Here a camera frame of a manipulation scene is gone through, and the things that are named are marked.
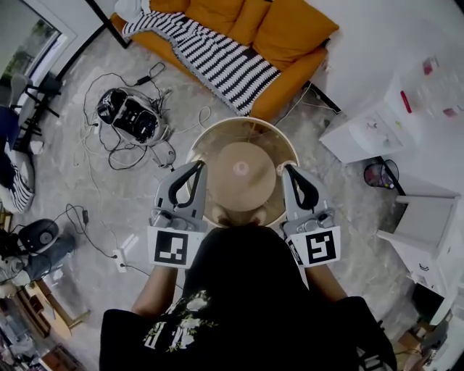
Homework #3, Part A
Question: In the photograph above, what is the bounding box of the white crumpled cloth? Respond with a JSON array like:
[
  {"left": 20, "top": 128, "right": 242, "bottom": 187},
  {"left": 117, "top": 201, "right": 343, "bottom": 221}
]
[{"left": 114, "top": 0, "right": 152, "bottom": 23}]

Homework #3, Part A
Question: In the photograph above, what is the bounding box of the orange sofa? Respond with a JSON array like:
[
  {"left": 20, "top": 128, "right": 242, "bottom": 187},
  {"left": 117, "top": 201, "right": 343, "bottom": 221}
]
[{"left": 110, "top": 0, "right": 340, "bottom": 122}]

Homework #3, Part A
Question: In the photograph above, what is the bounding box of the person's right forearm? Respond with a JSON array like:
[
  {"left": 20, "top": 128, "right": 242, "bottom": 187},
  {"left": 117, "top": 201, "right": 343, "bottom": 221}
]
[{"left": 306, "top": 264, "right": 349, "bottom": 304}]

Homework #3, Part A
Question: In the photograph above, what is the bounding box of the clear water jug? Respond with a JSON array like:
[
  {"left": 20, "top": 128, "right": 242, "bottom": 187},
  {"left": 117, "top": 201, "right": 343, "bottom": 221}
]
[{"left": 397, "top": 50, "right": 464, "bottom": 122}]

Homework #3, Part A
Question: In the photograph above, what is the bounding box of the white power strip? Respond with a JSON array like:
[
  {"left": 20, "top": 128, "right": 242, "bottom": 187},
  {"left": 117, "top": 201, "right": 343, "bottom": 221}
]
[{"left": 112, "top": 247, "right": 128, "bottom": 274}]

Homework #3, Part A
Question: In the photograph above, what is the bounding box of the grey chair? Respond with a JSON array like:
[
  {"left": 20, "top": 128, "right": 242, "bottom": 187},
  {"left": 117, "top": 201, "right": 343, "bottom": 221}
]
[{"left": 9, "top": 72, "right": 62, "bottom": 148}]

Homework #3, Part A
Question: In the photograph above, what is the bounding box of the person's left forearm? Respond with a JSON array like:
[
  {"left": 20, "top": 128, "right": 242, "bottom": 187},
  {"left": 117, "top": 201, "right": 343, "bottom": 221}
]
[{"left": 130, "top": 266, "right": 186, "bottom": 316}]

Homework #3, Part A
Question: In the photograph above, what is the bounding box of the white water dispenser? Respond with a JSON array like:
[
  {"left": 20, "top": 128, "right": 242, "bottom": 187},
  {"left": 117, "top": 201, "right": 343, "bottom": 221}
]
[{"left": 318, "top": 74, "right": 427, "bottom": 164}]

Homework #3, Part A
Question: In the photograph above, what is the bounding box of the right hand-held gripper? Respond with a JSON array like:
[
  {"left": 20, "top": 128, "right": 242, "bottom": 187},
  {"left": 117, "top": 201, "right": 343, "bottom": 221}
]
[{"left": 281, "top": 164, "right": 343, "bottom": 269}]

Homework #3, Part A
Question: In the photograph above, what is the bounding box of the white cabinet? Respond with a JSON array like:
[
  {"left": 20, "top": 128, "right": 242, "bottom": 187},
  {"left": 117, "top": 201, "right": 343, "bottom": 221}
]
[{"left": 376, "top": 193, "right": 463, "bottom": 327}]

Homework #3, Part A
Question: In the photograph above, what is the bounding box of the person's left white shoe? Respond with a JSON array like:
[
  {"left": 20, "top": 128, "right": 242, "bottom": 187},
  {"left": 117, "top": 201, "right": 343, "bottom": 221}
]
[{"left": 211, "top": 205, "right": 233, "bottom": 228}]

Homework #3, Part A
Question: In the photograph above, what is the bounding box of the black wire waste bin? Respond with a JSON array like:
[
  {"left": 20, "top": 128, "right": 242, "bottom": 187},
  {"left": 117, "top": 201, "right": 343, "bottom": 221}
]
[{"left": 363, "top": 158, "right": 400, "bottom": 190}]

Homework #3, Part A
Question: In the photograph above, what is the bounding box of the person's black t-shirt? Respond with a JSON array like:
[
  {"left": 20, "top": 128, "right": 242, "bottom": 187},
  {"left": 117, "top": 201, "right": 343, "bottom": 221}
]
[{"left": 99, "top": 223, "right": 398, "bottom": 371}]

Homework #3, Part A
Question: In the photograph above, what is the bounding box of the window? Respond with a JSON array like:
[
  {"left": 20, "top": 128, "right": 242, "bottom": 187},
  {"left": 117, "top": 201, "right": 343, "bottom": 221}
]
[{"left": 0, "top": 14, "right": 63, "bottom": 96}]

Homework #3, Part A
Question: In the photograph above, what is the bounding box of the white rounded device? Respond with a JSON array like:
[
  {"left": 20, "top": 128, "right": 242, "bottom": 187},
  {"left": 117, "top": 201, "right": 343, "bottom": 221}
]
[{"left": 150, "top": 139, "right": 178, "bottom": 171}]

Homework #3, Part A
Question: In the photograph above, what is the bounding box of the blue chair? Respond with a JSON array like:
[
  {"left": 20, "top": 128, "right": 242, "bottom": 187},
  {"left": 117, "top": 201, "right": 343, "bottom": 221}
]
[{"left": 0, "top": 104, "right": 22, "bottom": 153}]

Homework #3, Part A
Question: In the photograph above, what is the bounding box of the striped fabric bundle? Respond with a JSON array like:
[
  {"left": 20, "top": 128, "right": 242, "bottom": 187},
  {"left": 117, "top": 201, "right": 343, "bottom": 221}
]
[{"left": 0, "top": 148, "right": 36, "bottom": 214}]

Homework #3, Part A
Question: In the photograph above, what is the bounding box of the large orange sofa cushion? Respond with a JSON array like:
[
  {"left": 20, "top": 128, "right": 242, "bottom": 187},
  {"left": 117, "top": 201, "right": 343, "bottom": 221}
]
[{"left": 252, "top": 1, "right": 340, "bottom": 72}]

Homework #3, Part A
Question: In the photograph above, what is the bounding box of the round grey table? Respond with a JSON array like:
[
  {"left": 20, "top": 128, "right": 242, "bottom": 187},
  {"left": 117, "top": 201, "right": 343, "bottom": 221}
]
[{"left": 185, "top": 116, "right": 301, "bottom": 230}]

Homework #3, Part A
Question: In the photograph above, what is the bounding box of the black and white striped blanket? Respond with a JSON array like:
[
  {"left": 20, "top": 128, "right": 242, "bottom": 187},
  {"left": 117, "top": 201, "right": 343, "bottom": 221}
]
[{"left": 121, "top": 10, "right": 282, "bottom": 117}]

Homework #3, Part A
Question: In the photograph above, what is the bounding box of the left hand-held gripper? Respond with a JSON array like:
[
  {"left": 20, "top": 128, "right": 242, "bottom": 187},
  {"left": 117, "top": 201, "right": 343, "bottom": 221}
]
[{"left": 146, "top": 160, "right": 210, "bottom": 270}]

